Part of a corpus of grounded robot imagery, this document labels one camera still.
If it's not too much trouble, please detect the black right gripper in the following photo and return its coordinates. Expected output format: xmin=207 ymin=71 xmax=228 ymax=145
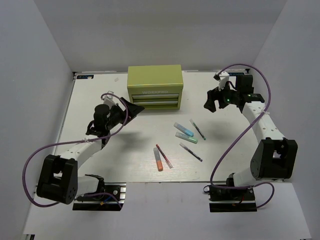
xmin=204 ymin=79 xmax=240 ymax=113

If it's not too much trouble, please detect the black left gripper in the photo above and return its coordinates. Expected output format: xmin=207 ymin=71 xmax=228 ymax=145
xmin=106 ymin=97 xmax=145 ymax=131

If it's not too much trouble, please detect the blue highlighter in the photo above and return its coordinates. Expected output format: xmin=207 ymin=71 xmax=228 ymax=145
xmin=173 ymin=122 xmax=194 ymax=137

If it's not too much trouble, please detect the orange highlighter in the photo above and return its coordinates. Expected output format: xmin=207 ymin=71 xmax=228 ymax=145
xmin=153 ymin=147 xmax=163 ymax=172

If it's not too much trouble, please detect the green highlighter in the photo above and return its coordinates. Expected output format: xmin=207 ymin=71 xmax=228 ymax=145
xmin=175 ymin=132 xmax=198 ymax=144

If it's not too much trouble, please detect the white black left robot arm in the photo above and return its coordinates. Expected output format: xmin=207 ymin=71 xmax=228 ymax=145
xmin=36 ymin=97 xmax=145 ymax=205

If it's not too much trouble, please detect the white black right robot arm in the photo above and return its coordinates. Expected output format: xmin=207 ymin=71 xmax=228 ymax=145
xmin=204 ymin=71 xmax=298 ymax=200

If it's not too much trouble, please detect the right blue table label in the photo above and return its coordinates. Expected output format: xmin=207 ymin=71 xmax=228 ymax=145
xmin=228 ymin=72 xmax=245 ymax=77

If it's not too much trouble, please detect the blue table label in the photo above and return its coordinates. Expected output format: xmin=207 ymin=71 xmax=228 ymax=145
xmin=228 ymin=72 xmax=245 ymax=77
xmin=76 ymin=74 xmax=94 ymax=80

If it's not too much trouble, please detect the green metal tool chest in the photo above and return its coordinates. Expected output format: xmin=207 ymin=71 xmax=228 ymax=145
xmin=127 ymin=64 xmax=184 ymax=110

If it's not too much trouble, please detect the green gel pen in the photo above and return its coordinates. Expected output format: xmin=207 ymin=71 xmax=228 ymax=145
xmin=189 ymin=119 xmax=206 ymax=140

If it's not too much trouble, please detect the purple gel pen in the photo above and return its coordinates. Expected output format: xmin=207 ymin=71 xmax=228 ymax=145
xmin=179 ymin=142 xmax=203 ymax=162

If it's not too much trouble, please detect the left blue table label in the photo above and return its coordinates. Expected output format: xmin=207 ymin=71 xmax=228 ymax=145
xmin=76 ymin=74 xmax=94 ymax=80

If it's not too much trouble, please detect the red gel pen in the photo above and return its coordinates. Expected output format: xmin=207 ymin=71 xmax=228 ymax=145
xmin=156 ymin=144 xmax=173 ymax=169

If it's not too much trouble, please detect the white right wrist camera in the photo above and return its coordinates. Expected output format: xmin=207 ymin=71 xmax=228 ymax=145
xmin=213 ymin=71 xmax=230 ymax=91

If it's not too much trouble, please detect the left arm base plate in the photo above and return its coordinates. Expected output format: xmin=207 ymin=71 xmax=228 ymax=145
xmin=72 ymin=183 xmax=127 ymax=212

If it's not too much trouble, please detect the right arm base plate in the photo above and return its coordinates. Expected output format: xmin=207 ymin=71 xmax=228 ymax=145
xmin=203 ymin=185 xmax=257 ymax=213

